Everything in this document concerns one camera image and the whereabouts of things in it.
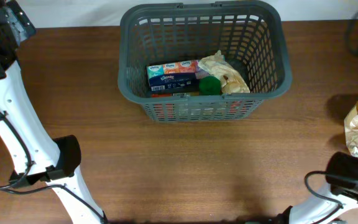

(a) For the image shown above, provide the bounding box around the tissue pack multipack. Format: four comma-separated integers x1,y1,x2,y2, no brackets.
146,60,210,91

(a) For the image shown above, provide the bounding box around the green lid jar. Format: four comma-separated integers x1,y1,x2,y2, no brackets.
199,76,221,95

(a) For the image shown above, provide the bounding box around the orange pasta package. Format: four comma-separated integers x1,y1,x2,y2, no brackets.
144,91,246,122

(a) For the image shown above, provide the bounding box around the beige pouch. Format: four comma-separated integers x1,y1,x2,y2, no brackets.
198,50,250,95

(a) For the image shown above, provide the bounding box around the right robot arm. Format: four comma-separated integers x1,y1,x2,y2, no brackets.
272,152,358,224

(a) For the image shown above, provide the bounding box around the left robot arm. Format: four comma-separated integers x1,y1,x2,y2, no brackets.
0,1,108,223

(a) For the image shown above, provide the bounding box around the grey plastic basket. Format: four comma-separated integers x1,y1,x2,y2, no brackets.
117,1,292,119

